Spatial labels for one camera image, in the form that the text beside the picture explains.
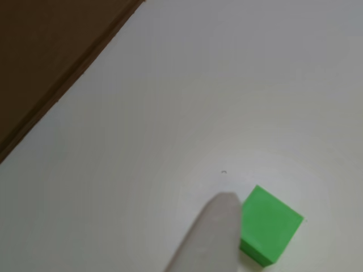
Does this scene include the green cube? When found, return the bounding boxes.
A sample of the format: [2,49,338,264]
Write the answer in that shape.
[239,184,306,267]

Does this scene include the brown wooden surface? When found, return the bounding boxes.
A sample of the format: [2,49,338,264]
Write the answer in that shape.
[0,0,147,165]

